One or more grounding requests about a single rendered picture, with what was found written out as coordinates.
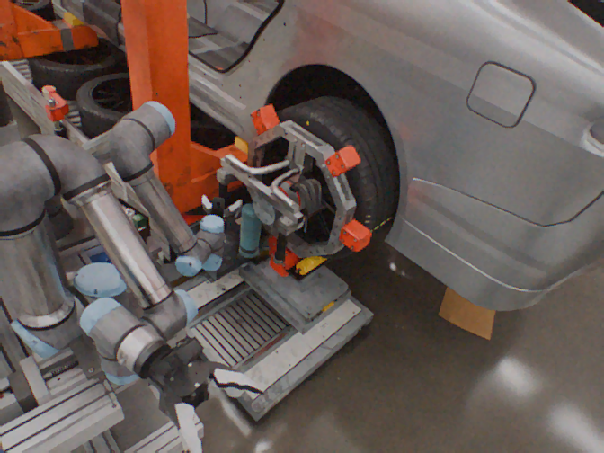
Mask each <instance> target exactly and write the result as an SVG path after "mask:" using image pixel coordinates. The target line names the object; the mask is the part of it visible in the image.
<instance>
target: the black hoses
mask: <svg viewBox="0 0 604 453"><path fill-rule="evenodd" d="M303 176H304V177H306V179H304V180H300V181H298V182H296V183H294V184H292V185H290V187H289V189H290V190H291V191H292V192H294V193H296V192H298V191H301V193H302V195H303V197H304V200H305V203H306V209H305V210H304V215H306V216H307V217H308V218H311V217H312V216H313V215H315V214H317V213H319V212H320V211H322V210H324V209H326V206H327V204H326V203H324V202H323V201H322V186H321V183H320V182H319V181H318V180H316V179H312V178H313V176H311V175H310V174H308V173H307V172H304V174H303Z"/></svg>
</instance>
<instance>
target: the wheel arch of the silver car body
mask: <svg viewBox="0 0 604 453"><path fill-rule="evenodd" d="M357 86H358V87H359V89H358V90H357V91H356V92H355V93H354V94H353V95H352V96H351V98H350V99H349V101H351V102H355V103H357V104H358V105H359V102H360V97H361V94H362V91H363V88H364V89H365V90H366V91H367V95H366V99H365V102H364V104H363V107H362V108H363V109H365V110H366V111H367V112H369V113H370V114H371V115H372V117H374V118H375V119H376V120H377V122H378V123H379V124H380V125H381V126H382V128H383V130H384V131H385V132H386V134H387V135H388V136H389V138H390V140H391V143H392V144H393V146H394V147H393V148H394V149H395V151H396V156H397V159H398V164H399V173H400V194H399V202H398V207H397V212H396V215H395V220H394V223H393V225H392V227H391V229H390V231H389V233H388V234H387V236H386V238H385V239H384V242H386V240H387V239H388V237H389V236H390V234H391V233H392V231H393V229H394V226H395V222H396V220H397V216H398V212H399V208H400V202H401V194H402V175H401V166H400V160H399V155H398V151H397V147H396V143H395V138H394V136H393V133H392V130H391V128H390V126H389V124H388V122H387V119H386V116H385V114H384V113H383V112H382V110H381V108H380V107H379V105H378V103H377V101H376V100H375V99H374V97H373V96H372V95H371V93H370V92H369V91H368V90H367V88H366V87H365V86H364V85H363V84H362V83H361V82H360V81H359V80H357V79H356V77H354V76H352V75H351V74H349V73H348V72H346V71H345V70H343V69H341V68H339V67H337V66H334V65H331V64H328V63H324V62H306V63H301V64H298V65H296V66H293V67H292V68H290V69H288V70H287V71H285V72H284V73H283V74H282V75H281V76H280V77H279V78H278V79H277V80H276V81H275V83H274V84H273V85H272V87H271V89H270V90H269V92H268V93H267V95H266V97H265V100H264V102H263V105H262V107H265V106H268V105H271V104H272V106H273V108H274V110H275V112H277V111H280V110H282V109H285V108H288V107H290V106H293V105H296V104H299V103H302V102H306V101H309V100H312V99H315V98H317V97H322V96H336V97H341V98H343V99H346V98H347V97H348V96H349V95H350V94H351V93H352V92H353V90H354V89H355V88H356V87H357Z"/></svg>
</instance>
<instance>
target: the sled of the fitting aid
mask: <svg viewBox="0 0 604 453"><path fill-rule="evenodd" d="M270 257H271V256H270V250H265V251H263V252H261V254H259V255H257V256H256V257H254V258H252V259H251V260H250V261H248V262H245V263H244V264H242V265H240V267H239V276H240V277H241V278H242V279H243V280H245V281H246V282H247V283H248V284H249V285H250V286H251V287H252V288H253V289H254V290H255V291H256V292H257V293H258V294H259V295H261V296H262V297H263V298H264V299H265V300H266V301H267V302H268V303H269V304H270V305H271V306H272V307H273V308H274V309H276V310H277V311H278V312H279V313H280V314H281V315H282V316H283V317H284V318H285V319H286V320H287V321H288V322H289V323H291V324H292V325H293V326H294V327H295V328H296V329H297V330H298V331H299V332H300V333H301V334H302V335H304V334H305V333H307V332H308V331H309V330H310V329H312V328H313V327H314V326H316V325H317V324H318V323H320V322H321V321H322V320H323V319H325V318H326V317H327V316H328V315H330V314H331V313H332V312H333V311H334V310H336V309H337V308H338V307H339V306H341V305H342V304H343V303H345V302H346V301H347V300H349V298H350V295H351V290H350V289H349V288H347V290H346V291H345V292H344V293H342V294H341V295H340V296H339V297H338V298H336V299H335V300H334V301H333V302H331V303H330V304H329V305H327V306H326V307H324V308H323V309H322V310H321V311H319V312H318V313H317V314H315V315H314V316H312V317H311V318H310V319H308V320H307V319H306V318H305V317H304V316H303V315H302V314H301V313H300V312H299V311H297V310H296V308H294V307H293V306H292V305H291V304H290V303H289V302H288V301H287V300H286V299H285V298H284V297H283V296H282V295H281V294H280V293H278V292H277V291H276V290H275V289H274V288H273V287H272V286H271V285H270V284H268V283H267V282H266V281H265V280H264V279H263V278H262V277H261V276H260V275H258V274H257V273H256V272H255V266H256V265H258V264H260V263H261V262H264V261H265V260H267V259H269V258H270Z"/></svg>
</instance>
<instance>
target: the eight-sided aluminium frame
mask: <svg viewBox="0 0 604 453"><path fill-rule="evenodd" d="M280 137H284V138H285V139H287V140H288V141H291V142H292V143H294V144H295V145H296V146H297V147H299V148H302V149H303V150H305V151H306V152H307V153H308V154H309V155H311V156H312V157H313V158H315V159H316V160H317V162H318V163H319V166H320V168H321V170H322V173H323V175H324V178H325V180H326V183H327V185H328V188H329V190H330V192H331V194H332V196H333V200H334V202H335V205H336V207H337V210H336V214H335V218H334V222H333V227H332V231H331V234H330V238H329V240H328V241H323V242H317V243H312V244H308V243H307V242H306V241H304V240H303V239H302V238H301V237H299V236H298V235H297V234H295V233H294V232H292V233H290V234H289V235H288V241H287V247H288V249H289V250H291V251H292V252H293V253H294V254H295V255H297V256H298V257H299V258H305V257H312V256H319V255H327V254H329V255H330V254H334V253H336V252H338V251H339V250H341V249H342V248H343V247H344V243H342V242H341V241H340V240H339V236H340V233H341V230H342V227H343V226H345V225H346V224H348V223H349V222H351V220H352V217H353V214H354V211H355V210H356V209H355V208H356V202H355V199H354V197H353V196H352V193H351V189H350V187H349V184H348V183H347V181H346V178H345V176H344V173H343V174H341V175H339V176H337V177H335V178H333V176H332V174H331V173H330V171H329V169H328V167H327V165H326V164H325V160H326V159H327V158H329V157H330V156H331V155H333V154H335V152H334V149H333V147H331V146H330V145H329V144H328V143H327V144H326V143H325V142H324V141H323V140H321V139H319V138H317V137H316V136H314V135H313V134H311V133H309V132H308V131H306V130H305V129H303V128H301V127H299V125H297V124H296V123H295V122H293V121H291V120H288V121H286V122H283V123H281V124H279V125H276V126H274V127H273V128H272V129H269V130H267V131H265V132H264V133H262V134H261V135H259V136H258V137H256V138H252V139H251V140H250V141H249V145H248V156H247V166H250V167H253V168H261V167H263V160H264V151H265V145H267V144H269V143H270V142H272V141H273V140H275V139H277V138H280ZM251 175H252V174H251ZM253 177H254V178H256V179H257V180H258V181H260V182H261V183H262V174H261V175H253ZM246 187H247V190H248V191H249V193H250V195H251V197H252V199H253V197H254V195H256V194H257V193H256V192H255V191H253V190H252V189H251V188H249V187H248V186H247V185H246ZM277 222H278V221H276V222H274V223H272V224H270V225H267V224H265V223H263V222H262V224H263V225H264V227H265V229H266V230H267V231H268V232H269V234H270V233H272V234H273V235H274V236H275V237H276V238H277V239H278V233H279V230H278V229H277Z"/></svg>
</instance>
